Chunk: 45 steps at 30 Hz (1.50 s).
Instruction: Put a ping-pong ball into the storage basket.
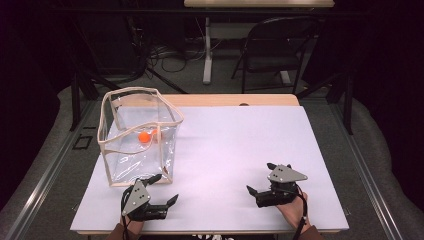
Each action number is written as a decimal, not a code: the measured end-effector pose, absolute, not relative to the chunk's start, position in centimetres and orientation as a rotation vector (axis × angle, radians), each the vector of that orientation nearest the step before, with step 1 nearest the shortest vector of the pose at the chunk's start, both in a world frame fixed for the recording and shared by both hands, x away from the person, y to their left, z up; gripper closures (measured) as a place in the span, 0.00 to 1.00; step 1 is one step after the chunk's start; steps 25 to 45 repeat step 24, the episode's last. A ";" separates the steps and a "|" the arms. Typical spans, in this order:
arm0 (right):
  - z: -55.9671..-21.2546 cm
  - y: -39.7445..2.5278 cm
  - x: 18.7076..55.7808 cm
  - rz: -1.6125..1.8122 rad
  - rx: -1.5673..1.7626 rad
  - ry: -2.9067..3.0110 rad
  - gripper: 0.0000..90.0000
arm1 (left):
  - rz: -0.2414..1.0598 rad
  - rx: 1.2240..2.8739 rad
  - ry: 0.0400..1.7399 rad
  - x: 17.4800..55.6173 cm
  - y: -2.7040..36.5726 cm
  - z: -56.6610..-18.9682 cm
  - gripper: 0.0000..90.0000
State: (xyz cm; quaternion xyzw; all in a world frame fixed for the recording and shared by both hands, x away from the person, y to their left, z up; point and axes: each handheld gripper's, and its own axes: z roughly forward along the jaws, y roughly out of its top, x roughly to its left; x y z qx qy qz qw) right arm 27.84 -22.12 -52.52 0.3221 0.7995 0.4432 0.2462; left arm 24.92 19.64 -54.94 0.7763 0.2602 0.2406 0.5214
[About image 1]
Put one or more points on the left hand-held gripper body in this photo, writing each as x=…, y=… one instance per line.
x=136, y=197

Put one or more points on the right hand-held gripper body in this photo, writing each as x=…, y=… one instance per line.
x=286, y=174

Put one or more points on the clear plastic bag beige trim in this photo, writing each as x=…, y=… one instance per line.
x=140, y=143

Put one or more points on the plain orange ball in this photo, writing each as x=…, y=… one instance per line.
x=144, y=137

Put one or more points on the person's left hand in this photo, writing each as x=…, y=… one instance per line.
x=133, y=226

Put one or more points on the person's right hand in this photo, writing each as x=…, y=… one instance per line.
x=293, y=213

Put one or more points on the white table sheet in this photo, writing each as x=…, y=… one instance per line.
x=216, y=133

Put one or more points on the black floor socket plate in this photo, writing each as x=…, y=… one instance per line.
x=82, y=142

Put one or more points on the light wooden table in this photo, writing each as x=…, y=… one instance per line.
x=216, y=99

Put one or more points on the black metal stand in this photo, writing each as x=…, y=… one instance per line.
x=75, y=100
x=348, y=106

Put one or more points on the black tripod legs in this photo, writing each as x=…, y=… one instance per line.
x=166, y=81

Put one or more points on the black folding chair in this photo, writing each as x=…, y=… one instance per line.
x=270, y=62

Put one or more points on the white-legged desk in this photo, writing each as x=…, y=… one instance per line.
x=207, y=50

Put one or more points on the metal floor rail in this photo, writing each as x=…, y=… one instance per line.
x=43, y=180
x=370, y=186

